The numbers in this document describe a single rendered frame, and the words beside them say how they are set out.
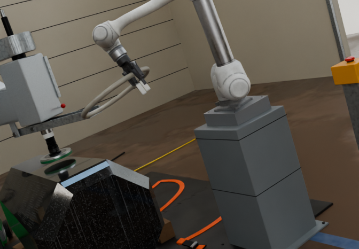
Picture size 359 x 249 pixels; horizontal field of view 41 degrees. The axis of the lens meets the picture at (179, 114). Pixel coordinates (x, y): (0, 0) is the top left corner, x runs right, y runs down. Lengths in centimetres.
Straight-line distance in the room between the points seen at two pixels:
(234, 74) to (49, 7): 635
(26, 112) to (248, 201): 149
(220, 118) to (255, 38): 546
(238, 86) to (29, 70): 136
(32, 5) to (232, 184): 627
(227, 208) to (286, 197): 36
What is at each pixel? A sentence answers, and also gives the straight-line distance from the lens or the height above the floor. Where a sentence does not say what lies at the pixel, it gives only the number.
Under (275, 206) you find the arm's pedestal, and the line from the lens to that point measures 288.
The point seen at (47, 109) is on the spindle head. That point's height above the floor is 117.
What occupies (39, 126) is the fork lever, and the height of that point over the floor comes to 108.
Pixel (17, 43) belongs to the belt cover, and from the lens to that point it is 318.
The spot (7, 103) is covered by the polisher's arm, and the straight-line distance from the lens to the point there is 335.
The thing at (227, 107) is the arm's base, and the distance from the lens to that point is 281.
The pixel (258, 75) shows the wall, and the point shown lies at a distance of 840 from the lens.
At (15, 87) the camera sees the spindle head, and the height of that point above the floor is 136.
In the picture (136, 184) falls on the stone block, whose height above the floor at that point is 60.
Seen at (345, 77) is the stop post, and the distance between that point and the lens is 208.
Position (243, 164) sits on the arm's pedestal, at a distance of 271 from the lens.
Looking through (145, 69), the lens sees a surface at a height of 125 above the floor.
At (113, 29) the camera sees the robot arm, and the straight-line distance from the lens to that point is 253.
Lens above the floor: 145
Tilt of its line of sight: 11 degrees down
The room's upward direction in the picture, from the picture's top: 18 degrees counter-clockwise
